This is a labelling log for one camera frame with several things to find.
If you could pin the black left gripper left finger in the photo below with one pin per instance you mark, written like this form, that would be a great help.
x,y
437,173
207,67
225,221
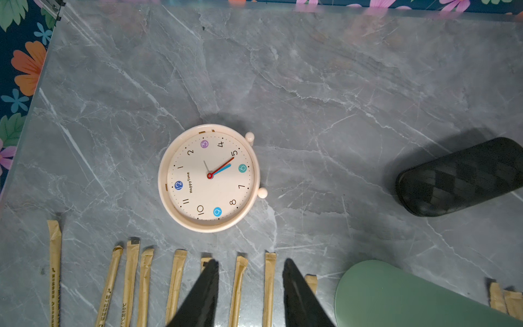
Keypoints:
x,y
199,308

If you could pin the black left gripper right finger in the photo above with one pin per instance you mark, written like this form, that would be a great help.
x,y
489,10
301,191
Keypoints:
x,y
302,308

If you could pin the tan paper straw seventeenth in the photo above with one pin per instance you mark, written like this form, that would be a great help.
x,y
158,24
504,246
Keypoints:
x,y
312,282

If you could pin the light green metal cup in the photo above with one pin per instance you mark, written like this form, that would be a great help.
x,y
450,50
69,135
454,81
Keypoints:
x,y
375,293

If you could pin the round beige kitchen timer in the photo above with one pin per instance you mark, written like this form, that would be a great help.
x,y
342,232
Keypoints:
x,y
209,178

